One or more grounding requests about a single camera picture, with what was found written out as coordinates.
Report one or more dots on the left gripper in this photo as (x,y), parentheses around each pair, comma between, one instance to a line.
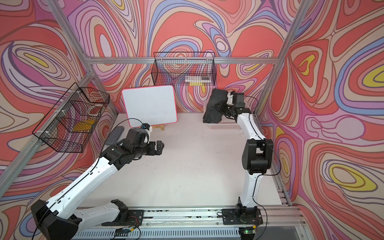
(153,151)

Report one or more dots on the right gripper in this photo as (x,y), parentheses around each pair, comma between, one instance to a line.
(220,107)

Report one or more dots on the black long pants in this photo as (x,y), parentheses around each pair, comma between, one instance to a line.
(212,115)

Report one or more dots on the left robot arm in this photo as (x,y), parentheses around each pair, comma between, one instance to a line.
(59,218)

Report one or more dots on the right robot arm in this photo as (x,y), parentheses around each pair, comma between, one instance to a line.
(256,158)

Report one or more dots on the white plastic basket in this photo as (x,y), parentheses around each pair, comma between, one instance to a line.
(225,126)

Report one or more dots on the wooden whiteboard stand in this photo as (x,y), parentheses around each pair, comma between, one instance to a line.
(161,127)

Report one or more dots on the grey whiteboard eraser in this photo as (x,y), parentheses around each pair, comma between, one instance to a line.
(114,135)

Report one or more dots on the pink framed whiteboard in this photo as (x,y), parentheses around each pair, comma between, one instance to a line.
(154,105)

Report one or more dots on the marker box in basket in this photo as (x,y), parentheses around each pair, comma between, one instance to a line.
(198,79)

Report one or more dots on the yellow item in basket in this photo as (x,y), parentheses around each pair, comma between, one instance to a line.
(84,126)

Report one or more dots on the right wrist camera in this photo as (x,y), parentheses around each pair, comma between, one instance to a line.
(230,98)

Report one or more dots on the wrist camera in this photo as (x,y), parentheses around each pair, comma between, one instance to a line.
(230,98)
(147,127)

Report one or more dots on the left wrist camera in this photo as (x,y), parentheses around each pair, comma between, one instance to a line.
(147,127)

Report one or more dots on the black wire basket back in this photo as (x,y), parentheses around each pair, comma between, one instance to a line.
(170,68)

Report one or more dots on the black wire basket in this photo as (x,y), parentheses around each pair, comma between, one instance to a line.
(75,105)
(170,68)

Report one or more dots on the aluminium front rail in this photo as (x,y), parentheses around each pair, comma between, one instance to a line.
(280,223)

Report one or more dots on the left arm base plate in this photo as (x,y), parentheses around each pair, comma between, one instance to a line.
(129,217)

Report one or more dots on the black wire basket left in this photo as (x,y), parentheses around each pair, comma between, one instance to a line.
(75,105)

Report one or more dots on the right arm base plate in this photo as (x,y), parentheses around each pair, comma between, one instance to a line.
(248,216)

